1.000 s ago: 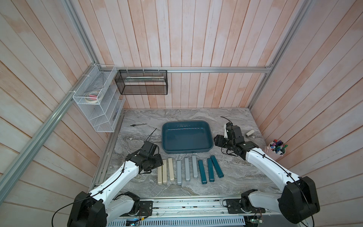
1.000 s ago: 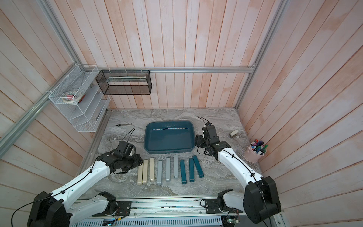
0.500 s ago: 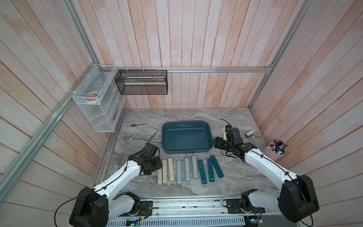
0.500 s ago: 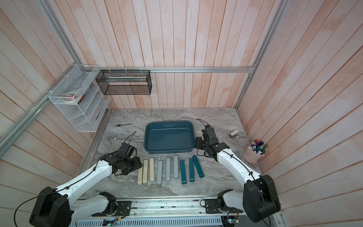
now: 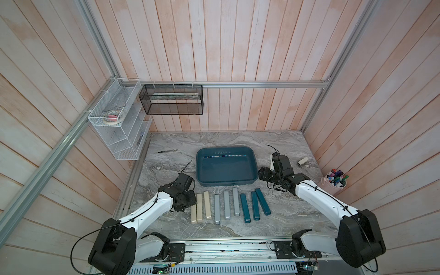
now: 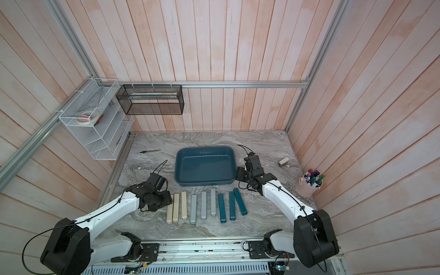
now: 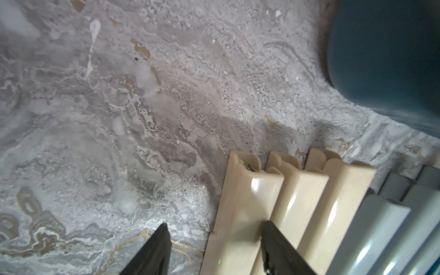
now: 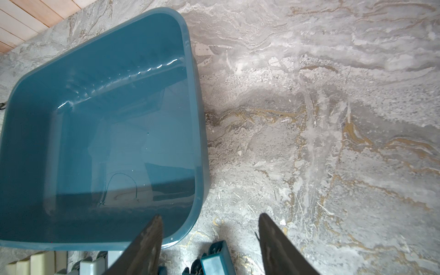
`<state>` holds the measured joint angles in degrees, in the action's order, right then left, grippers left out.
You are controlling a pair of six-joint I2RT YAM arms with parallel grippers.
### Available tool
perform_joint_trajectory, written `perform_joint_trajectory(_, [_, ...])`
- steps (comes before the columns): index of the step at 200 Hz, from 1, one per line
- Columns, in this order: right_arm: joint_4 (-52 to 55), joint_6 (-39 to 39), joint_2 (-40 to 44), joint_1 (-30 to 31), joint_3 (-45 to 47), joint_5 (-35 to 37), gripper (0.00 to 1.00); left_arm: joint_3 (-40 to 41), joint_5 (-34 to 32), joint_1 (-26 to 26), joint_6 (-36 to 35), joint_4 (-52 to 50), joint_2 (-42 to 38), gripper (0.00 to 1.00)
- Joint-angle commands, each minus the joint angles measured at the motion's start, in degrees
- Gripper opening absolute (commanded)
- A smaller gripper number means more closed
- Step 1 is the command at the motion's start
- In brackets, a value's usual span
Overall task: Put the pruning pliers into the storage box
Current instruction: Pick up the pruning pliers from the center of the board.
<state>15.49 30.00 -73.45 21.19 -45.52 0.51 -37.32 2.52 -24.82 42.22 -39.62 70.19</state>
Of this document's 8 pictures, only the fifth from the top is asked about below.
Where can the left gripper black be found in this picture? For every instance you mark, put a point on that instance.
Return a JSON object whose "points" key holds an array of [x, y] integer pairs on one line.
{"points": [[192, 201]]}

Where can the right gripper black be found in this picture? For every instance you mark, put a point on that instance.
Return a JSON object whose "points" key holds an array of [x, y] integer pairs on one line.
{"points": [[263, 175]]}

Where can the beige pruning pliers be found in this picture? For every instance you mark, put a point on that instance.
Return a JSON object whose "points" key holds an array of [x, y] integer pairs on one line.
{"points": [[208, 211], [199, 208], [194, 214]]}

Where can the grey pruning pliers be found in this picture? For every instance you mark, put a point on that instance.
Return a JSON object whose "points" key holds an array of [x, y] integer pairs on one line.
{"points": [[227, 205], [236, 202], [217, 214]]}

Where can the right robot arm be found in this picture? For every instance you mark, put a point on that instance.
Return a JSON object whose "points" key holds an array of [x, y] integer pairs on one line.
{"points": [[359, 238]]}

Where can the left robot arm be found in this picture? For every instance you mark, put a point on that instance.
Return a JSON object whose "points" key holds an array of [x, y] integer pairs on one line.
{"points": [[120, 244]]}

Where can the teal pruning pliers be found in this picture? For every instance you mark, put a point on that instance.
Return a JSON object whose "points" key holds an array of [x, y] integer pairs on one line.
{"points": [[245, 208], [263, 202], [255, 206]]}

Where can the teal plastic storage box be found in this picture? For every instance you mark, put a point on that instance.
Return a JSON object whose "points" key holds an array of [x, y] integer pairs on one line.
{"points": [[226, 166]]}

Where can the small beige tape roll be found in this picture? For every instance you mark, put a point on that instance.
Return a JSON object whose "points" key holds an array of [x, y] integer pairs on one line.
{"points": [[303, 161]]}

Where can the dark pen on table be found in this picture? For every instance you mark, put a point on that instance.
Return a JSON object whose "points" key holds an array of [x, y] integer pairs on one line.
{"points": [[167, 151]]}

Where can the pink pen holder cup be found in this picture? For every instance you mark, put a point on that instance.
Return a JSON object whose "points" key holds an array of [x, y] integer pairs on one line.
{"points": [[334, 181]]}

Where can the tape roll in shelf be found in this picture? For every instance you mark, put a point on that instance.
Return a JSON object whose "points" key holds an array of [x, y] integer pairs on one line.
{"points": [[113, 117]]}

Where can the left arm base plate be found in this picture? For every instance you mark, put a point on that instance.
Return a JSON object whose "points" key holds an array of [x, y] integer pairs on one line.
{"points": [[174, 253]]}

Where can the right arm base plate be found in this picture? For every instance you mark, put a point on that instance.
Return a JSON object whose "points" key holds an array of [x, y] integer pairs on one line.
{"points": [[293, 250]]}

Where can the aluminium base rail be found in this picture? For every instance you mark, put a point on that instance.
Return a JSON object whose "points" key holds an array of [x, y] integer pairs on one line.
{"points": [[235, 250]]}

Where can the black mesh wall basket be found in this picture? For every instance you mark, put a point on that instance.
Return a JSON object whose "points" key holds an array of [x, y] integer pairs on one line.
{"points": [[172, 99]]}

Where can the white wire wall shelf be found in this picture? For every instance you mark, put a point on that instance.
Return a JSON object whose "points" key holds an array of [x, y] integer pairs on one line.
{"points": [[124, 140]]}

